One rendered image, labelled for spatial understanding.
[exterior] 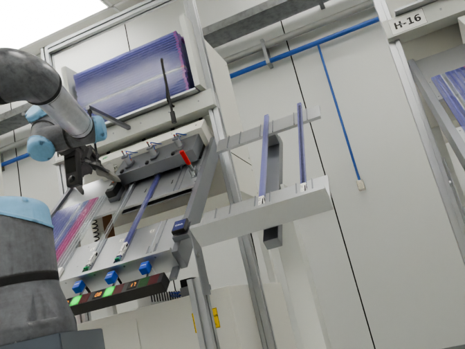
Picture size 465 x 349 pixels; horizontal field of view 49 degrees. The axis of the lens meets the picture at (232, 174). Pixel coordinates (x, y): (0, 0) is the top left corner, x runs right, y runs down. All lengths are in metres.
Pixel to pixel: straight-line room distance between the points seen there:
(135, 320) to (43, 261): 1.00
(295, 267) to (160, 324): 0.59
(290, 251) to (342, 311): 1.89
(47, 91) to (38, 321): 0.56
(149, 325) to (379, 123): 2.09
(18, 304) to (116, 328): 1.06
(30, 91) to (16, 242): 0.42
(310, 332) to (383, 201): 1.95
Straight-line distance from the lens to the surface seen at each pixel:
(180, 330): 1.74
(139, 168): 1.91
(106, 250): 1.62
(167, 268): 1.43
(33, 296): 0.83
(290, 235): 1.38
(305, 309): 1.37
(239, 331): 1.67
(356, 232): 3.24
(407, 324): 3.22
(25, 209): 0.86
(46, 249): 0.86
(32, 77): 1.16
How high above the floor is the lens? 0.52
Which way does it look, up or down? 16 degrees up
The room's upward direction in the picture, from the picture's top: 13 degrees counter-clockwise
